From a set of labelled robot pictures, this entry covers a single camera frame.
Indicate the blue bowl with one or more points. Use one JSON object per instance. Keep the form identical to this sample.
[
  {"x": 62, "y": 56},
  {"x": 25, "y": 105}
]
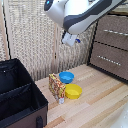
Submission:
[{"x": 66, "y": 77}]

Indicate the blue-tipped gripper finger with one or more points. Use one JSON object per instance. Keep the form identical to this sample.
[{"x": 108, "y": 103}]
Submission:
[{"x": 78, "y": 41}]

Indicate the yellow bowl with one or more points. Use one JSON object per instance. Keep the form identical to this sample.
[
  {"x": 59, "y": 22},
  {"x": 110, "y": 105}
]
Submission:
[{"x": 73, "y": 91}]

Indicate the beige woven folding screen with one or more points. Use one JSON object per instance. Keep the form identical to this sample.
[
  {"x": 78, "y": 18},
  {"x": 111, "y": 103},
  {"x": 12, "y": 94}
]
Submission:
[{"x": 30, "y": 40}]

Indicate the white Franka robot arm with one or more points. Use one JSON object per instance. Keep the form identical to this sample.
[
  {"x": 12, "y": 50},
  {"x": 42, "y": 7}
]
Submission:
[{"x": 80, "y": 13}]

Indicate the yellow red patterned box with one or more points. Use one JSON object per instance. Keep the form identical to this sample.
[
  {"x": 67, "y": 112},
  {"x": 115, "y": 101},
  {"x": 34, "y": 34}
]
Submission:
[{"x": 56, "y": 86}]

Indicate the dark-framed drawer cabinet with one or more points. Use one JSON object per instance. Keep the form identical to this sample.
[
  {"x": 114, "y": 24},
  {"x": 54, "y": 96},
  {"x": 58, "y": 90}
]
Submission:
[{"x": 92, "y": 50}]

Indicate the brown fabric-front drawer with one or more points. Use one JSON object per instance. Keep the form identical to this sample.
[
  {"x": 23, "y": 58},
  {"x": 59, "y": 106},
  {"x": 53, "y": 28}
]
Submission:
[
  {"x": 113, "y": 28},
  {"x": 110, "y": 61}
]

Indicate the black fabric storage bin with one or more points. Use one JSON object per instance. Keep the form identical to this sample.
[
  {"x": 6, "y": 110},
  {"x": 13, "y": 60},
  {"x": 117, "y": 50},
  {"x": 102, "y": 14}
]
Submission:
[{"x": 20, "y": 100}]

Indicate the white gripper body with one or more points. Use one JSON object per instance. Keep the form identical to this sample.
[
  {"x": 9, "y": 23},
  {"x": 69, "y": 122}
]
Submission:
[{"x": 69, "y": 39}]

